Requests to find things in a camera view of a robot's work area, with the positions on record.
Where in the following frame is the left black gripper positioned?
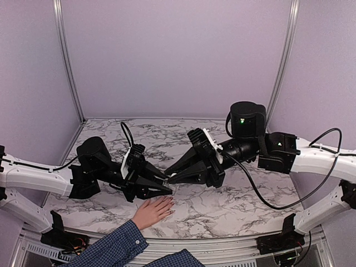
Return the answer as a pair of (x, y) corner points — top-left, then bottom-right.
(93, 155), (172, 203)

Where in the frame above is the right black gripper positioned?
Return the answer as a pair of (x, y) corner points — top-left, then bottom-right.
(165, 139), (261, 190)

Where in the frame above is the clear nail polish bottle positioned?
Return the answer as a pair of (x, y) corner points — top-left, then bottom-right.
(163, 179), (180, 196)

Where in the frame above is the blue checkered sleeve forearm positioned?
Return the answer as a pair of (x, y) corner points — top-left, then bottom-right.
(63, 220), (148, 267)

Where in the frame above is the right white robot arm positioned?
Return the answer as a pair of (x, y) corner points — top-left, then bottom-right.
(165, 101), (355, 249)

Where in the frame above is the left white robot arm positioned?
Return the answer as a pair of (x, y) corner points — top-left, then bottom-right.
(1, 136), (172, 248)

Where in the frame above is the person's bare hand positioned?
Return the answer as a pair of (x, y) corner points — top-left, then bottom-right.
(131, 196), (174, 230)

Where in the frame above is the blue checkered shirt body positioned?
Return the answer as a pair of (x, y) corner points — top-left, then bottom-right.
(145, 249), (205, 267)

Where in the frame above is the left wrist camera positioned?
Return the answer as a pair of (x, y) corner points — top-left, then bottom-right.
(121, 144), (145, 180)

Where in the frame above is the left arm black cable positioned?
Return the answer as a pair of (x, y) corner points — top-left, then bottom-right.
(119, 121), (135, 148)

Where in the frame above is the right aluminium frame post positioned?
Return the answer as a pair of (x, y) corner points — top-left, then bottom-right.
(266, 0), (301, 108)

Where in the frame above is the aluminium frame post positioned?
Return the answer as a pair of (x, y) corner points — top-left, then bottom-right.
(53, 0), (86, 124)
(266, 0), (301, 108)

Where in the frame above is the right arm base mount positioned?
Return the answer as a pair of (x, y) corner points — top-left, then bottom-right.
(256, 213), (305, 255)

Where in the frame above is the front aluminium rail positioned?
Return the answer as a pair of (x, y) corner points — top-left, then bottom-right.
(9, 228), (335, 266)

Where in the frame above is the left aluminium frame post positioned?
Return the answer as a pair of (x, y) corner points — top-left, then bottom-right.
(53, 0), (86, 124)

